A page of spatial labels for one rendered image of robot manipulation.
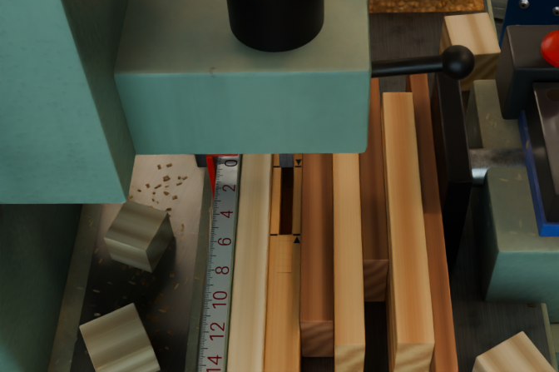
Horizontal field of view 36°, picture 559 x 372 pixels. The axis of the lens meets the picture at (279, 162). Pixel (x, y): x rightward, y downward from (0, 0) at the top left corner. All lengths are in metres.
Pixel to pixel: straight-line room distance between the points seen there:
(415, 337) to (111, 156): 0.19
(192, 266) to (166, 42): 0.27
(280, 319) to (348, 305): 0.04
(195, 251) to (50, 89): 0.31
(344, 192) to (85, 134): 0.18
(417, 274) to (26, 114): 0.23
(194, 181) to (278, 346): 0.28
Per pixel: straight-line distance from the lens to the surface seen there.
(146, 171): 0.76
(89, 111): 0.43
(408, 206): 0.51
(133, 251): 0.68
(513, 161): 0.56
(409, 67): 0.49
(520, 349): 0.51
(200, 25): 0.48
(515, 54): 0.55
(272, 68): 0.45
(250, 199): 0.54
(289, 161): 0.55
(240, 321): 0.50
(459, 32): 0.66
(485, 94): 0.59
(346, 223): 0.52
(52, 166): 0.47
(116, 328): 0.63
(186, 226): 0.72
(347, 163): 0.55
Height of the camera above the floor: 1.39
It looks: 52 degrees down
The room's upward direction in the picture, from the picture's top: 5 degrees counter-clockwise
